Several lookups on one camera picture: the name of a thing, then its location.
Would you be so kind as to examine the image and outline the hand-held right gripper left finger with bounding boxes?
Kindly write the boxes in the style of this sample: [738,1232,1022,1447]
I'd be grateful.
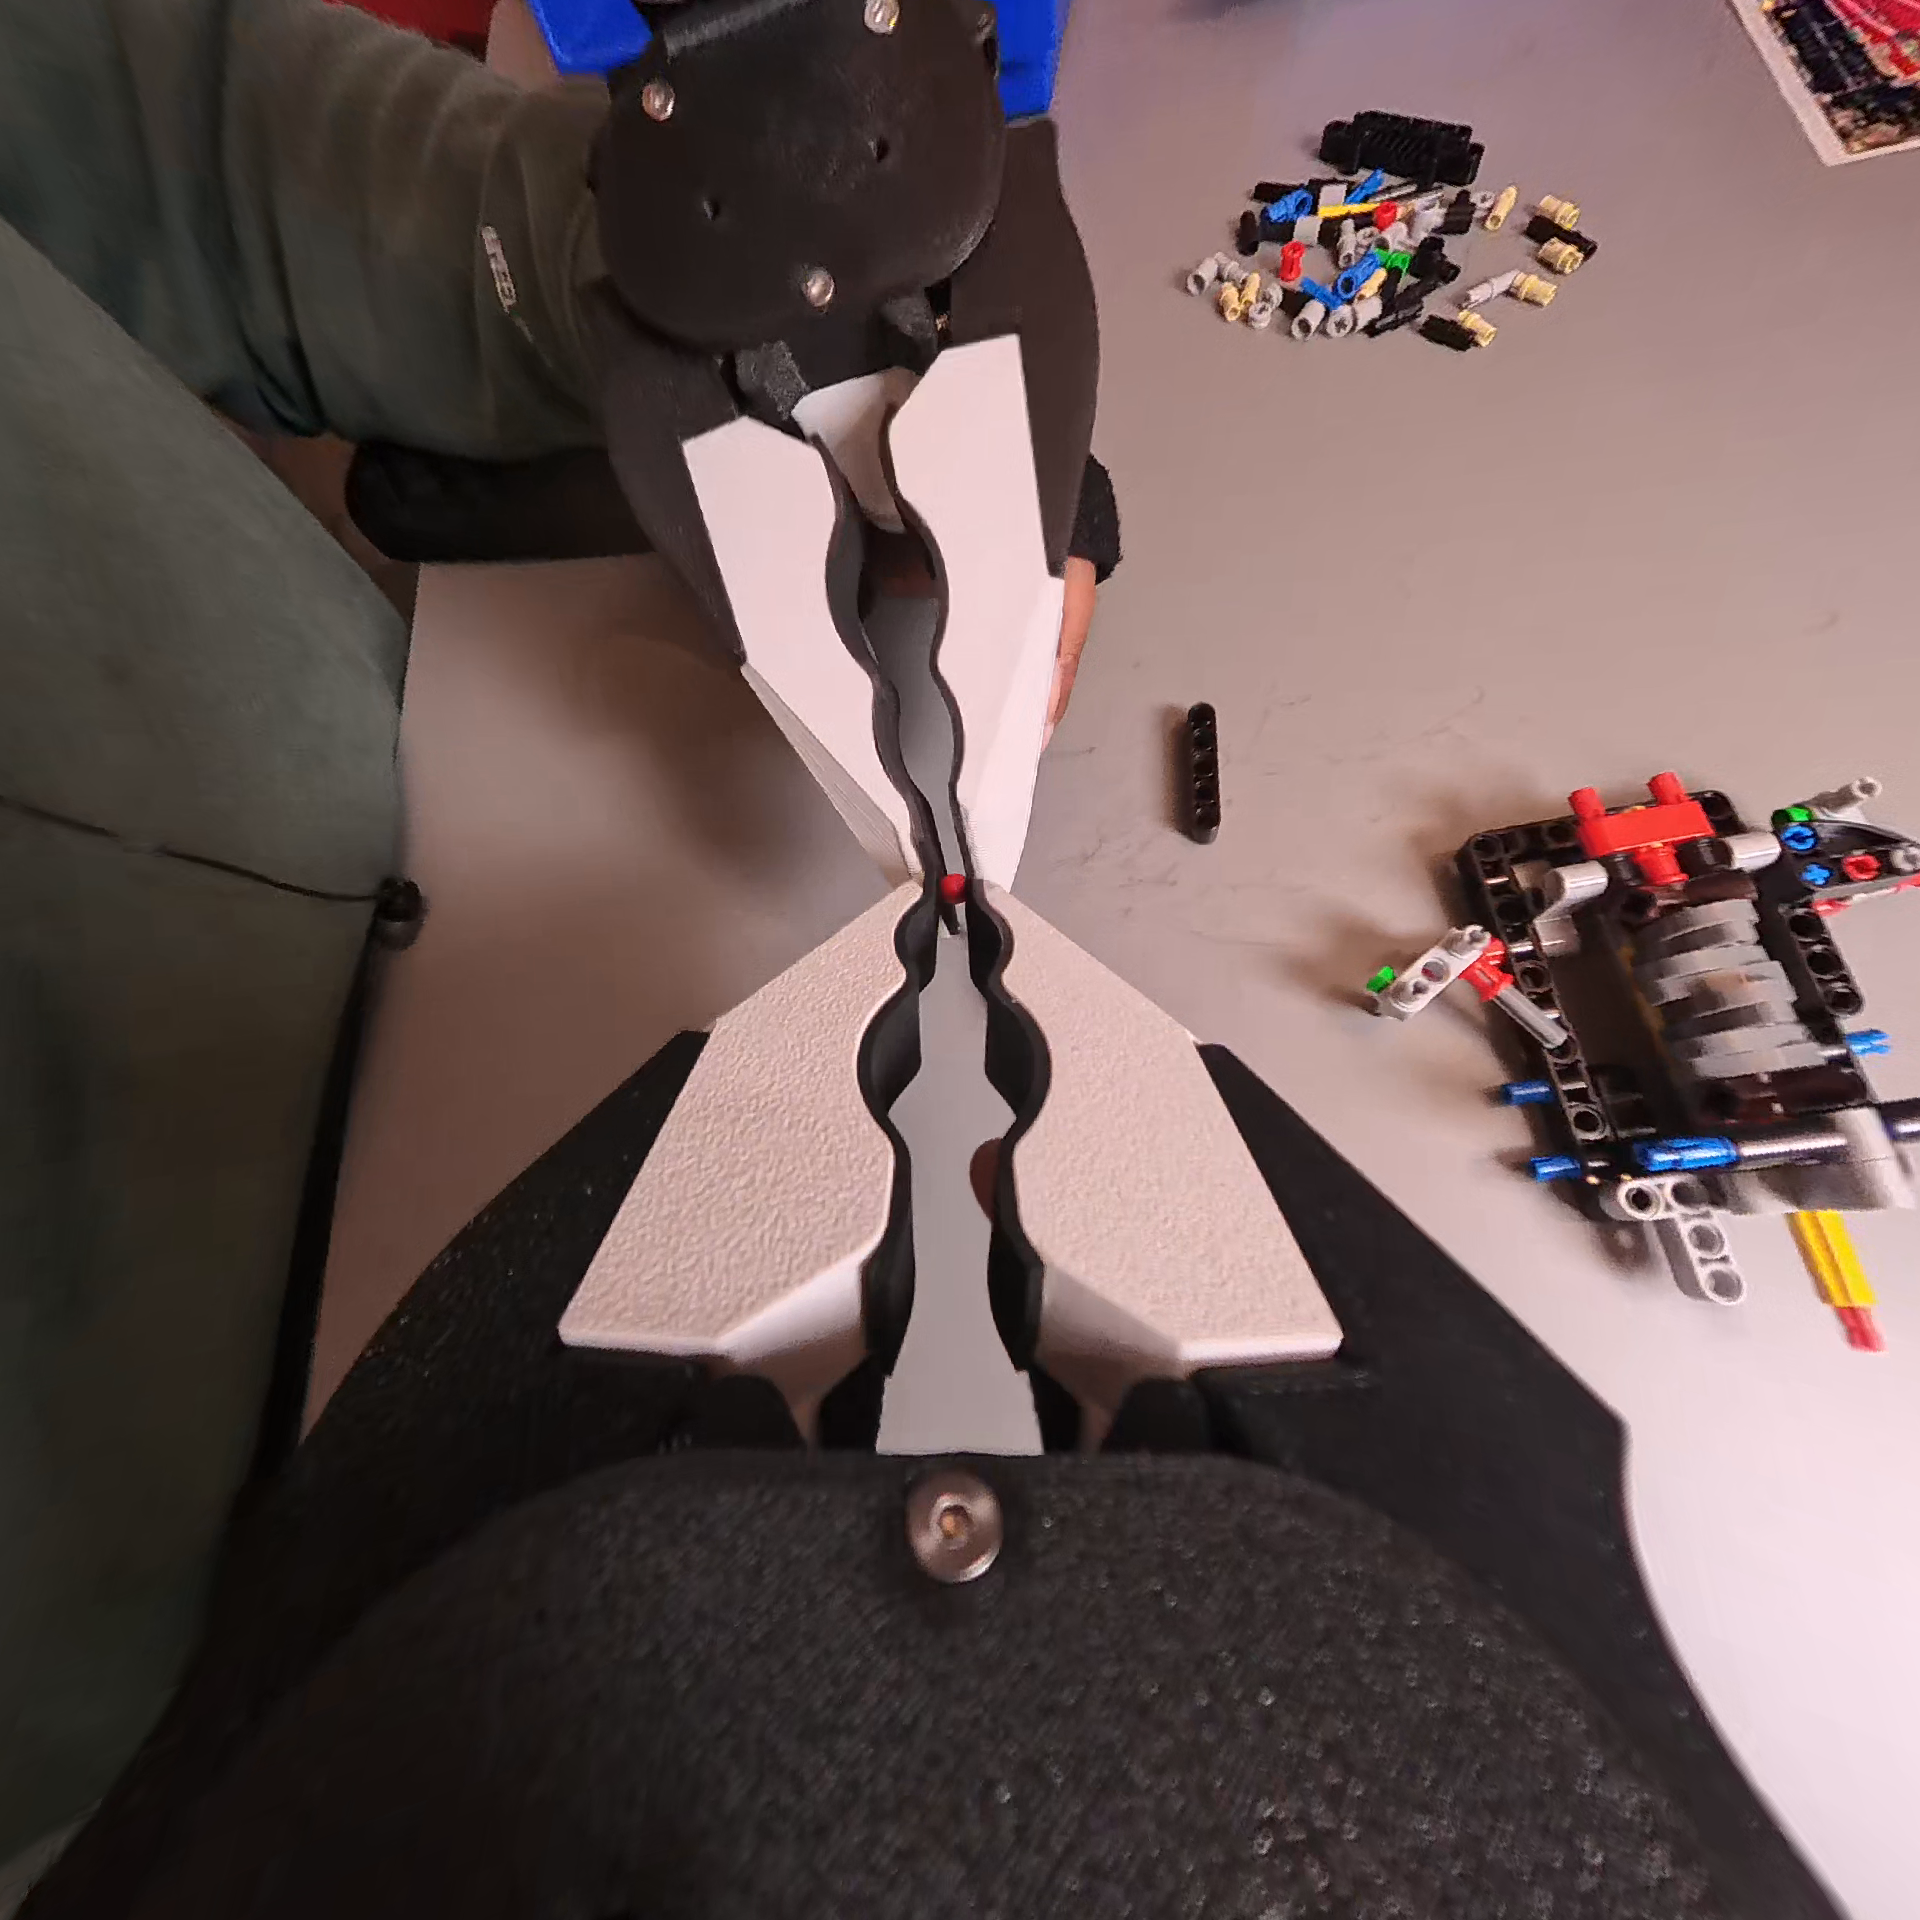
[555,872,932,1447]

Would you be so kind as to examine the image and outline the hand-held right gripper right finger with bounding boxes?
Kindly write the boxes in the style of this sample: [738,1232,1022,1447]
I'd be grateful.
[966,883,1345,1447]

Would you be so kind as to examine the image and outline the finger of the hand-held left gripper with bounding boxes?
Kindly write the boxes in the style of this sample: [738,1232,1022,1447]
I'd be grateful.
[885,335,1070,901]
[680,418,939,886]

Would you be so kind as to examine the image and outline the lego chassis assembly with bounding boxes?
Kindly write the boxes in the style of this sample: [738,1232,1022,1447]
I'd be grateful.
[1363,768,1920,1357]

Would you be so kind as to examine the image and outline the person's left forearm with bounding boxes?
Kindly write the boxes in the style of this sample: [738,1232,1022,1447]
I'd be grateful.
[0,0,661,460]

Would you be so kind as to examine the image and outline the pile of small lego pieces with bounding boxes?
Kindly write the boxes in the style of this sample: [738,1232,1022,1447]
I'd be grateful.
[1183,109,1599,355]

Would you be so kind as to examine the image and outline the person's left hand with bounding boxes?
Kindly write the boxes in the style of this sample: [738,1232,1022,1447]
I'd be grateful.
[1043,565,1103,735]

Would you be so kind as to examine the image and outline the blue plastic bin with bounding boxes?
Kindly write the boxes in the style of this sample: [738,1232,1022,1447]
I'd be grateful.
[526,0,1070,128]

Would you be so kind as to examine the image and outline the colourful sticker sheet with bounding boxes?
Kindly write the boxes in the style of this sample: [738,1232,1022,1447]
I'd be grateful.
[1733,0,1920,167]

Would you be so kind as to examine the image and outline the black cord with round end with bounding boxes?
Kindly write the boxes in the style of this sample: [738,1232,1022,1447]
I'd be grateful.
[0,793,430,955]

